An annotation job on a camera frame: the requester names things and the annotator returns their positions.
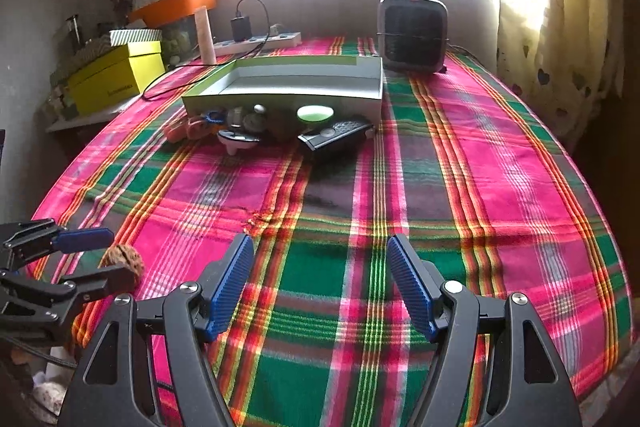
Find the cream cosmetic tube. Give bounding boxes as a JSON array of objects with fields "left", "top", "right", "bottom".
[{"left": 195, "top": 6, "right": 217, "bottom": 64}]

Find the small clear plastic jar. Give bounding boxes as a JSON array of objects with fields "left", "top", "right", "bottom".
[{"left": 242, "top": 113, "right": 270, "bottom": 135}]

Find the clear plastic container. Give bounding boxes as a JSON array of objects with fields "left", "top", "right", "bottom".
[{"left": 162, "top": 14, "right": 201, "bottom": 68}]

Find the green white cardboard box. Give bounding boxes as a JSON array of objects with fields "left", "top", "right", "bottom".
[{"left": 181, "top": 55, "right": 385, "bottom": 124}]

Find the pink plastic holder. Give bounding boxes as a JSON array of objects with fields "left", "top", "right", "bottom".
[{"left": 164, "top": 116, "right": 211, "bottom": 142}]

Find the orange plastic tray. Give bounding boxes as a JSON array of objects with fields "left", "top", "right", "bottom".
[{"left": 129, "top": 0, "right": 217, "bottom": 28}]

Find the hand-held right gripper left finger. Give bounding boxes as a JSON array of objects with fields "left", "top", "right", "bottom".
[{"left": 59, "top": 234, "right": 256, "bottom": 427}]

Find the black charger cable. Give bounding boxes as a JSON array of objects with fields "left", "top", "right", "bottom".
[{"left": 141, "top": 0, "right": 273, "bottom": 102}]

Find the large brown walnut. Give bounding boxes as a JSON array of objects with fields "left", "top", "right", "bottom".
[{"left": 100, "top": 244, "right": 146, "bottom": 293}]

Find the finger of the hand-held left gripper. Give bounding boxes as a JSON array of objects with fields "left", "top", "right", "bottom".
[
  {"left": 0, "top": 268, "right": 122, "bottom": 342},
  {"left": 0, "top": 218, "right": 115, "bottom": 276}
]

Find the pink white plastic clip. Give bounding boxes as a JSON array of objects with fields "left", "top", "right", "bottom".
[{"left": 217, "top": 127, "right": 266, "bottom": 155}]

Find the black remote control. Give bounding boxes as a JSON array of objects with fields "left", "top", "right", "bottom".
[{"left": 297, "top": 119, "right": 375, "bottom": 154}]

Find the pink green plaid blanket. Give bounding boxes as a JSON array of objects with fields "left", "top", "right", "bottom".
[{"left": 30, "top": 36, "right": 633, "bottom": 427}]

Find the cream heart print curtain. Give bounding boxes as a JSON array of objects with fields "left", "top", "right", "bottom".
[{"left": 495, "top": 0, "right": 626, "bottom": 148}]

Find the grey portable fan heater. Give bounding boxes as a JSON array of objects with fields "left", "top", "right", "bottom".
[{"left": 376, "top": 0, "right": 449, "bottom": 74}]

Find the green white striped box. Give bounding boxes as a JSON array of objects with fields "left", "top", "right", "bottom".
[{"left": 109, "top": 28, "right": 163, "bottom": 46}]

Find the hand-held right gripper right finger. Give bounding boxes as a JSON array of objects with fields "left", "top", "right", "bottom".
[{"left": 386, "top": 234, "right": 583, "bottom": 427}]

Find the yellow cardboard box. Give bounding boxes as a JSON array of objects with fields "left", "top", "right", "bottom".
[{"left": 67, "top": 41, "right": 166, "bottom": 116}]

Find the white power strip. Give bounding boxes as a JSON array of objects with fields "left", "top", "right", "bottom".
[{"left": 214, "top": 32, "right": 303, "bottom": 56}]

